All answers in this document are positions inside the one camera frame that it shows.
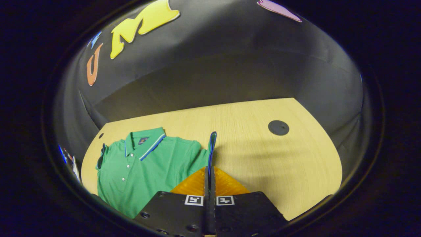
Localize green T-shirt with blue trim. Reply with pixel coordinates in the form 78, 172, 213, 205
96, 127, 218, 220

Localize black backdrop cloth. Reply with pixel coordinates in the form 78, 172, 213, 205
53, 0, 365, 185

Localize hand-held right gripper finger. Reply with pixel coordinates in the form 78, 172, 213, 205
134, 166, 211, 237
211, 166, 289, 237

